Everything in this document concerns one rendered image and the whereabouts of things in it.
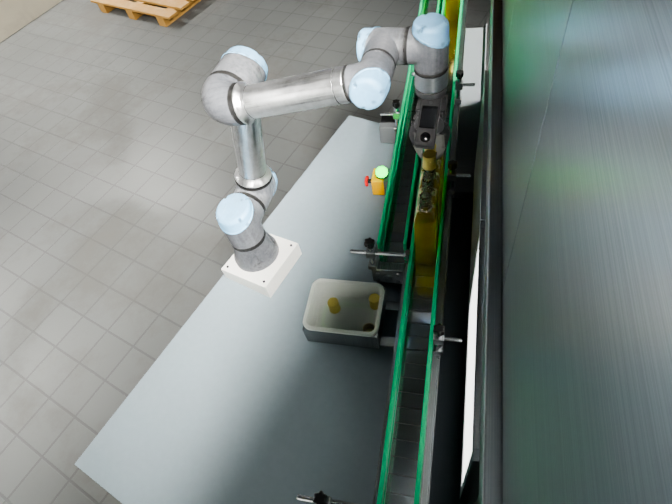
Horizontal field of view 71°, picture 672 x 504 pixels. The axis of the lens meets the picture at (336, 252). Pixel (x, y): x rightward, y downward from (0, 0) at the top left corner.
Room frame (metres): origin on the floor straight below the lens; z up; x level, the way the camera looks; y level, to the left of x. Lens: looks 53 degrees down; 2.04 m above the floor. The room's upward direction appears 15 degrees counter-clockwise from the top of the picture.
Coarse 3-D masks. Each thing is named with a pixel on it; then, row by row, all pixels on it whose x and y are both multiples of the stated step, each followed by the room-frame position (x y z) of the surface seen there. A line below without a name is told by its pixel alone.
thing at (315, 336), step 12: (384, 288) 0.73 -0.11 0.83; (384, 300) 0.70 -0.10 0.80; (384, 312) 0.69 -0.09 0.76; (312, 336) 0.66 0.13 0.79; (324, 336) 0.64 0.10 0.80; (336, 336) 0.63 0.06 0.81; (348, 336) 0.61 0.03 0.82; (360, 336) 0.60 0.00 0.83; (372, 336) 0.59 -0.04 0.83; (384, 336) 0.61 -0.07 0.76; (372, 348) 0.59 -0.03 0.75
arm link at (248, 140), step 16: (240, 48) 1.14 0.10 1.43; (224, 64) 1.08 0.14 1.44; (240, 64) 1.08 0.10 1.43; (256, 64) 1.10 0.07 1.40; (240, 80) 1.03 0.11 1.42; (256, 80) 1.07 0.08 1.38; (240, 128) 1.08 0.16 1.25; (256, 128) 1.09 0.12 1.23; (240, 144) 1.09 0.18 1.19; (256, 144) 1.09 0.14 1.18; (240, 160) 1.10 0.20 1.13; (256, 160) 1.09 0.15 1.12; (240, 176) 1.11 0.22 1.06; (256, 176) 1.09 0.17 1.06; (272, 176) 1.15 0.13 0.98; (256, 192) 1.08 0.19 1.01; (272, 192) 1.11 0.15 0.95
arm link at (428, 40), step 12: (420, 24) 0.89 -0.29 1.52; (432, 24) 0.88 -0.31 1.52; (444, 24) 0.87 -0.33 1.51; (408, 36) 0.90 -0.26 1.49; (420, 36) 0.87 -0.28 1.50; (432, 36) 0.86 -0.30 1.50; (444, 36) 0.86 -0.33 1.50; (408, 48) 0.88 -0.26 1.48; (420, 48) 0.87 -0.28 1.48; (432, 48) 0.86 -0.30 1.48; (444, 48) 0.86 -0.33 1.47; (408, 60) 0.88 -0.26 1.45; (420, 60) 0.87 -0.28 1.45; (432, 60) 0.86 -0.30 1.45; (444, 60) 0.86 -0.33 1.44; (420, 72) 0.87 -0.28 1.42; (432, 72) 0.86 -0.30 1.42; (444, 72) 0.86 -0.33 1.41
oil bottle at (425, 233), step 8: (416, 208) 0.78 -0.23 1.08; (432, 208) 0.76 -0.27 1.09; (416, 216) 0.76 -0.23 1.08; (424, 216) 0.75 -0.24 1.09; (432, 216) 0.74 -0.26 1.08; (416, 224) 0.75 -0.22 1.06; (424, 224) 0.74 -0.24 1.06; (432, 224) 0.73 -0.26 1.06; (416, 232) 0.75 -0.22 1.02; (424, 232) 0.74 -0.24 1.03; (432, 232) 0.73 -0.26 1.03; (416, 240) 0.75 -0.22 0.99; (424, 240) 0.74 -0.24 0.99; (432, 240) 0.73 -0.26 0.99; (416, 248) 0.75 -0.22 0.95; (424, 248) 0.74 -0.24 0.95; (432, 248) 0.73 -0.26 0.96; (416, 256) 0.75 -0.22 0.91; (424, 256) 0.74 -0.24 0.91; (432, 256) 0.73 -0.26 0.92
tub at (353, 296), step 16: (320, 288) 0.80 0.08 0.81; (336, 288) 0.78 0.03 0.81; (352, 288) 0.76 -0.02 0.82; (368, 288) 0.75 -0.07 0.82; (320, 304) 0.77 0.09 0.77; (352, 304) 0.74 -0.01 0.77; (368, 304) 0.72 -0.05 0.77; (304, 320) 0.69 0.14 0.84; (320, 320) 0.71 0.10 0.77; (336, 320) 0.70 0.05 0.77; (352, 320) 0.68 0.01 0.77; (368, 320) 0.67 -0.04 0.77; (368, 336) 0.59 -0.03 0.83
